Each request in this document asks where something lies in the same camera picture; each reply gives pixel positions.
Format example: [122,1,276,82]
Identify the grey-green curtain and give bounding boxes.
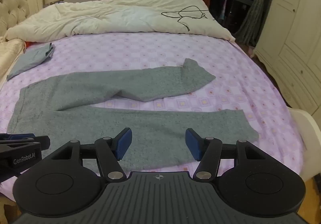
[235,0,280,47]

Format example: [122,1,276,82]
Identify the grey pants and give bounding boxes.
[7,58,259,171]

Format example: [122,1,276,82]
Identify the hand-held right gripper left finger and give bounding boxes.
[44,128,132,181]

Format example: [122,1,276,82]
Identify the cream tufted headboard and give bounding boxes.
[0,0,44,39]

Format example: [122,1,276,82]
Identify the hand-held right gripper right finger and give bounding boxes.
[186,128,276,181]

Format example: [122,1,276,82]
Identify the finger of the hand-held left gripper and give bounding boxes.
[0,133,51,151]

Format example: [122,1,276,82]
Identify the black cable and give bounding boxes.
[161,6,210,32]

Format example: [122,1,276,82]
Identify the purple checked bedsheet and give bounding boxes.
[0,31,308,202]

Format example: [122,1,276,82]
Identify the folded blue-grey cloth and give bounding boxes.
[6,43,56,81]

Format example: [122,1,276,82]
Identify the white bed footboard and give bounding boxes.
[286,107,321,182]

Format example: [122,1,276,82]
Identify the white duvet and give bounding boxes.
[4,0,236,42]

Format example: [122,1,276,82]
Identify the cream wardrobe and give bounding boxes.
[253,0,321,117]

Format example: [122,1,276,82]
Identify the beige satin pillow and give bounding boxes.
[0,37,27,90]

